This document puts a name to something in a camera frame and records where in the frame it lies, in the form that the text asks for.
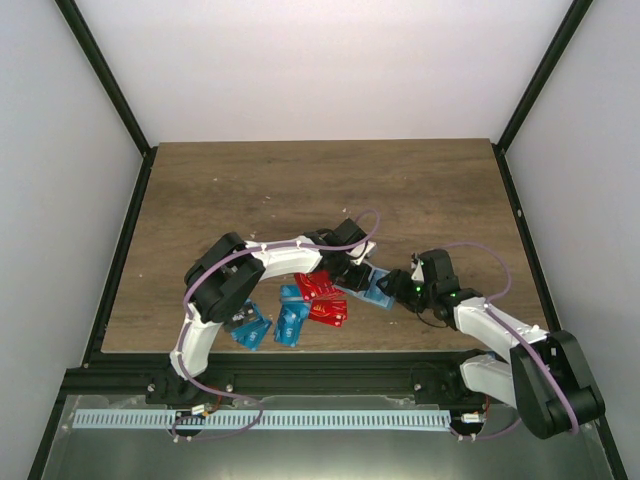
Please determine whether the grey metal base plate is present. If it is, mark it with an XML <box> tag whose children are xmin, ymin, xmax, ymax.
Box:
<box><xmin>41</xmin><ymin>396</ymin><xmax>614</xmax><ymax>479</ymax></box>

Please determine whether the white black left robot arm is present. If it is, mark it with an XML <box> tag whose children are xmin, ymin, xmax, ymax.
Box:
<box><xmin>168</xmin><ymin>218</ymin><xmax>377</xmax><ymax>404</ymax></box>

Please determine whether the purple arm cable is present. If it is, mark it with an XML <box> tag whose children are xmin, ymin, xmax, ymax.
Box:
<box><xmin>439</xmin><ymin>241</ymin><xmax>581</xmax><ymax>442</ymax></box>
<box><xmin>171</xmin><ymin>208</ymin><xmax>382</xmax><ymax>444</ymax></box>

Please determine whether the black right frame post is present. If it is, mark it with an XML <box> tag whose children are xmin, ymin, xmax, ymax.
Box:
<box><xmin>494</xmin><ymin>0</ymin><xmax>595</xmax><ymax>151</ymax></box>

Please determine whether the light blue slotted cable duct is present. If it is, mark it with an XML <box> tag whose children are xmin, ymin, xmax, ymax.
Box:
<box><xmin>72</xmin><ymin>409</ymin><xmax>451</xmax><ymax>432</ymax></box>

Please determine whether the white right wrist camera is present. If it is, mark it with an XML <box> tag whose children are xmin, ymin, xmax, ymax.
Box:
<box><xmin>411</xmin><ymin>253</ymin><xmax>424</xmax><ymax>284</ymax></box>

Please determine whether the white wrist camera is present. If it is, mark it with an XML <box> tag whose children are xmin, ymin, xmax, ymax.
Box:
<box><xmin>348</xmin><ymin>241</ymin><xmax>377</xmax><ymax>265</ymax></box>
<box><xmin>411</xmin><ymin>253</ymin><xmax>424</xmax><ymax>284</ymax></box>

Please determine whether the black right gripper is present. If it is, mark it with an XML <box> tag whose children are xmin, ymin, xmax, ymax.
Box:
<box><xmin>378</xmin><ymin>269</ymin><xmax>436</xmax><ymax>314</ymax></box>

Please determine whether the black credit card pile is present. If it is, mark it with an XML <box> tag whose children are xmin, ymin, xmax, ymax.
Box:
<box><xmin>231</xmin><ymin>305</ymin><xmax>258</xmax><ymax>328</ymax></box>

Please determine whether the black frame post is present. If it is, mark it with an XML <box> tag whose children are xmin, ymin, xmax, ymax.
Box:
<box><xmin>494</xmin><ymin>0</ymin><xmax>595</xmax><ymax>151</ymax></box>
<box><xmin>53</xmin><ymin>0</ymin><xmax>152</xmax><ymax>157</ymax></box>

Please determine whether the black left frame post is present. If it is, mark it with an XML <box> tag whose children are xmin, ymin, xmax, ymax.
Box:
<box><xmin>53</xmin><ymin>0</ymin><xmax>152</xmax><ymax>157</ymax></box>

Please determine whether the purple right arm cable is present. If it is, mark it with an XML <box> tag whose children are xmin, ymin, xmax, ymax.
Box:
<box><xmin>439</xmin><ymin>241</ymin><xmax>581</xmax><ymax>442</ymax></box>

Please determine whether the blue card holder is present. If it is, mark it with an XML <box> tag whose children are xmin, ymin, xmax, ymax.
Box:
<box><xmin>338</xmin><ymin>264</ymin><xmax>395</xmax><ymax>310</ymax></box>

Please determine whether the black front frame rail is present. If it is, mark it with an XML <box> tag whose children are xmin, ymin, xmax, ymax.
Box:
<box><xmin>60</xmin><ymin>350</ymin><xmax>478</xmax><ymax>406</ymax></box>

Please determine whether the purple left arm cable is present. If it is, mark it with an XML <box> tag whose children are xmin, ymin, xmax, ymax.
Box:
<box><xmin>171</xmin><ymin>208</ymin><xmax>382</xmax><ymax>444</ymax></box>

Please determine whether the red credit card pile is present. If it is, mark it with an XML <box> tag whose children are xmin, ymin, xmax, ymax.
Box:
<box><xmin>294</xmin><ymin>271</ymin><xmax>342</xmax><ymax>302</ymax></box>

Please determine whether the blue credit card pile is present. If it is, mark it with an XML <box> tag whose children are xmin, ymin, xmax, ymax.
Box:
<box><xmin>274</xmin><ymin>285</ymin><xmax>311</xmax><ymax>347</ymax></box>

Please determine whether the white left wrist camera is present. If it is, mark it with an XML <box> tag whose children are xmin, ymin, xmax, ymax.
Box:
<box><xmin>348</xmin><ymin>241</ymin><xmax>377</xmax><ymax>265</ymax></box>

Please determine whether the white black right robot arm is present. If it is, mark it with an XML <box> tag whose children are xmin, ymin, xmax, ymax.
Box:
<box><xmin>376</xmin><ymin>249</ymin><xmax>606</xmax><ymax>439</ymax></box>

